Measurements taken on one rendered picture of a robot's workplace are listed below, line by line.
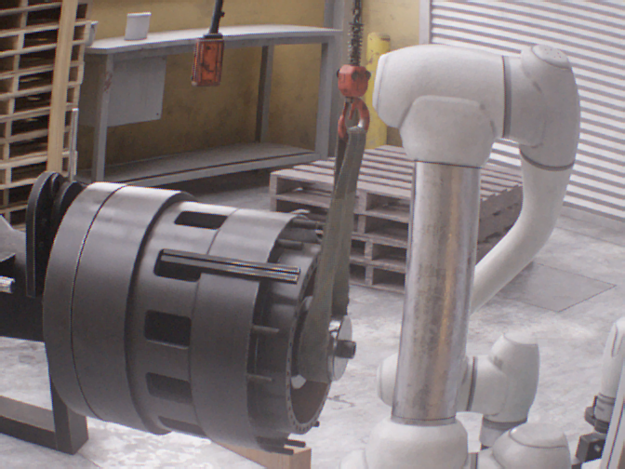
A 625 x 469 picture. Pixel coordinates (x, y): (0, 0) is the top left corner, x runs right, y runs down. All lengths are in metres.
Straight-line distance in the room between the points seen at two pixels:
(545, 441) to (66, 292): 1.18
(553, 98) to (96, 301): 1.17
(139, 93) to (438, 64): 5.67
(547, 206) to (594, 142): 6.28
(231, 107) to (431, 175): 7.07
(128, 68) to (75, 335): 4.80
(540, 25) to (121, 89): 2.97
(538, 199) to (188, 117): 6.77
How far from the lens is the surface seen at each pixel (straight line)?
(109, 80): 7.09
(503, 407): 2.10
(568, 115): 1.78
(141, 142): 8.28
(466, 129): 1.74
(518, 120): 1.76
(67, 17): 6.02
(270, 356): 2.48
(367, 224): 6.22
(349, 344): 2.63
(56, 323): 2.58
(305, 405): 2.78
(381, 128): 8.91
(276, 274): 2.44
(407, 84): 1.74
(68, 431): 3.96
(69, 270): 2.57
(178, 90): 8.42
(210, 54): 2.48
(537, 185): 1.85
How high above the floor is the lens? 1.68
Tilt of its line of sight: 14 degrees down
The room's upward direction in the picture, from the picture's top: 3 degrees clockwise
